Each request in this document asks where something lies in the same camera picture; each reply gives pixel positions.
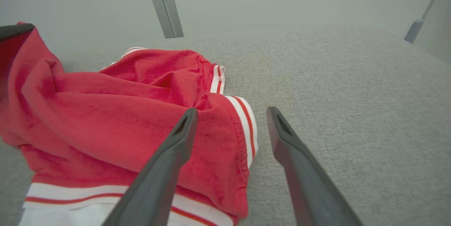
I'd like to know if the red basketball jersey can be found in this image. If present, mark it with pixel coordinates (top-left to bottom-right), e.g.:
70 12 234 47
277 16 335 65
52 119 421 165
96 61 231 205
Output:
0 22 259 226

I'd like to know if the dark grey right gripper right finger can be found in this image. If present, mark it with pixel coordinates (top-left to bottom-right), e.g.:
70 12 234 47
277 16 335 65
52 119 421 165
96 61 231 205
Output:
266 106 364 226

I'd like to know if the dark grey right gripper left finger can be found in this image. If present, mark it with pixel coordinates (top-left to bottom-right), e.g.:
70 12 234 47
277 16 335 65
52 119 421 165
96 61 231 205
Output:
102 107 198 226

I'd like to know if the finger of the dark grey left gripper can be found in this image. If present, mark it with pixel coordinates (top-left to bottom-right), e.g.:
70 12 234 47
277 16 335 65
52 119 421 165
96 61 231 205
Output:
0 23 36 42

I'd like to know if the grey partition post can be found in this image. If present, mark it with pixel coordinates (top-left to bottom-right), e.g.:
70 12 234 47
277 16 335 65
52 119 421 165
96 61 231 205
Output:
157 0 184 38
142 0 175 39
404 0 451 44

